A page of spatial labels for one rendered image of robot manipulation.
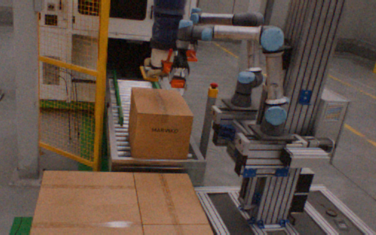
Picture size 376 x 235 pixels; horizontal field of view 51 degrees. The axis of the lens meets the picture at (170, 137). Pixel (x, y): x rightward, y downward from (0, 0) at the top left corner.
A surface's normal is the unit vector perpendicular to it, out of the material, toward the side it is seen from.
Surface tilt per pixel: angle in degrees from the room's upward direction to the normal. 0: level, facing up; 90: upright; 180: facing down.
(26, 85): 89
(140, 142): 90
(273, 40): 83
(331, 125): 90
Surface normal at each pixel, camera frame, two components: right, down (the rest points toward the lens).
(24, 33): 0.18, 0.41
